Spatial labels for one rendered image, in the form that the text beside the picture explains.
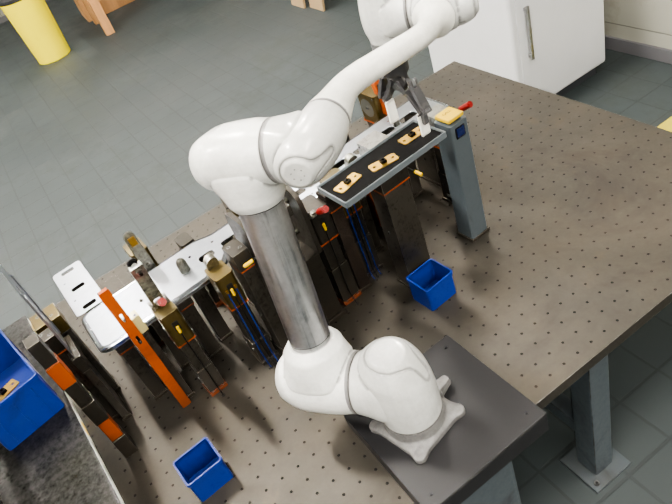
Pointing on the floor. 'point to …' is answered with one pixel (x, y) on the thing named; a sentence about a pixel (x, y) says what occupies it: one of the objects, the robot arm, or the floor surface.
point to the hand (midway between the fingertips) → (409, 124)
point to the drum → (37, 29)
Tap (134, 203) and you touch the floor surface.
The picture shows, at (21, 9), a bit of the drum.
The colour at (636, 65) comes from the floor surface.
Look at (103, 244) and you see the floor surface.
